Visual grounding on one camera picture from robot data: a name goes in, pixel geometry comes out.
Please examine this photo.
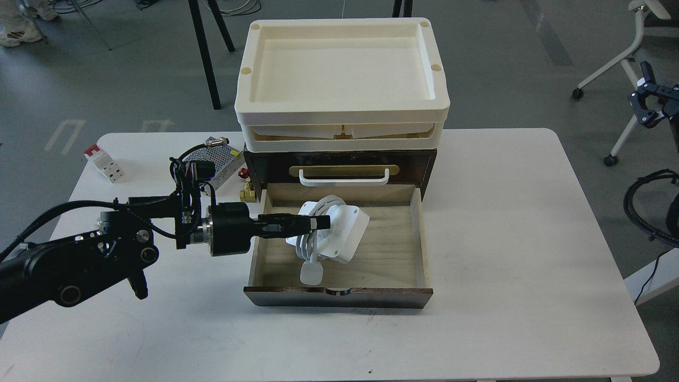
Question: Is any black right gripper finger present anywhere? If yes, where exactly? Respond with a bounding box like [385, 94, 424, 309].
[628, 60, 679, 129]

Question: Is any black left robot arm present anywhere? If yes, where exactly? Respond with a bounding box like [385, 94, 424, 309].
[1, 159, 332, 322]

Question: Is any white sneaker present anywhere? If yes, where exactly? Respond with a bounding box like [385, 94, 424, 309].
[1, 7, 43, 48]

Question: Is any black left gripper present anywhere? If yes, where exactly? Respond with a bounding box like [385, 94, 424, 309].
[206, 202, 332, 257]

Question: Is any white charger with cable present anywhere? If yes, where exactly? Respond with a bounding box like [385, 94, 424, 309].
[285, 194, 370, 285]

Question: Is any metal mesh power supply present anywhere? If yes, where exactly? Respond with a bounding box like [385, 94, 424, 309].
[184, 145, 245, 189]

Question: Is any open wooden drawer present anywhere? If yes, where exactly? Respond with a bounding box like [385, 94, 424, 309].
[244, 183, 433, 309]

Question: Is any black table leg frame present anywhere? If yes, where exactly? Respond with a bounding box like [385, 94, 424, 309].
[188, 0, 237, 111]

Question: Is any white red circuit breaker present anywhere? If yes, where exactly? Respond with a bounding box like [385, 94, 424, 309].
[83, 144, 125, 183]

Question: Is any white drawer handle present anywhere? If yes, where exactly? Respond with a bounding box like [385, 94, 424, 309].
[298, 169, 390, 187]

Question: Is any cream plastic tray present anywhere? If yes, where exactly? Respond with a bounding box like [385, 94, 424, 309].
[234, 18, 450, 153]

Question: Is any brass valve red handle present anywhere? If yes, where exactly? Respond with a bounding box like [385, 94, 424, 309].
[238, 168, 258, 203]

